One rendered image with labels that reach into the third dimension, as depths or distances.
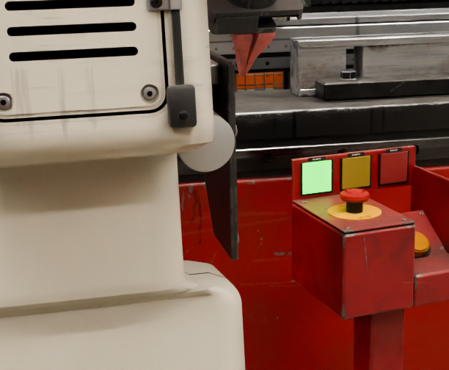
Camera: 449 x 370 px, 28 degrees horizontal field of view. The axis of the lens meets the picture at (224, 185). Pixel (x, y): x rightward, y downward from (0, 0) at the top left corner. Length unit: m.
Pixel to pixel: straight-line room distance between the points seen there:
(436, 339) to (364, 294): 0.47
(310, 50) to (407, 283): 0.50
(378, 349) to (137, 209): 0.76
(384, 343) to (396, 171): 0.25
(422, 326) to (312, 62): 0.49
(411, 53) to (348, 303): 0.58
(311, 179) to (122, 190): 0.72
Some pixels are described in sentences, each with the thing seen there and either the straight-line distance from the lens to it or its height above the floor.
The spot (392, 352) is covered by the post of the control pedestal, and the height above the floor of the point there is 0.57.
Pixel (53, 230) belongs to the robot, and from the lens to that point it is 0.58.
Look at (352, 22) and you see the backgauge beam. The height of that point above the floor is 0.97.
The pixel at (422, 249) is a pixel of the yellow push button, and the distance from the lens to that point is 1.27.
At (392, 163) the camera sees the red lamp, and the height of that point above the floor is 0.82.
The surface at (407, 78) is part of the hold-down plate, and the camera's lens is 1.55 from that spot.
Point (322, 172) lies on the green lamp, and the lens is 1.27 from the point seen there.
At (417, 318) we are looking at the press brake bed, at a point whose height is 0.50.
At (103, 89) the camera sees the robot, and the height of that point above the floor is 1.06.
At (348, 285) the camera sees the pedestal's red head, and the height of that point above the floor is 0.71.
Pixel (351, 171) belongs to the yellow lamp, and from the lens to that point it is 1.30.
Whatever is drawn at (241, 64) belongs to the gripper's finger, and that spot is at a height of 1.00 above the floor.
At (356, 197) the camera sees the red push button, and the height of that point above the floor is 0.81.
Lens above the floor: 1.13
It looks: 15 degrees down
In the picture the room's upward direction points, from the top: 1 degrees counter-clockwise
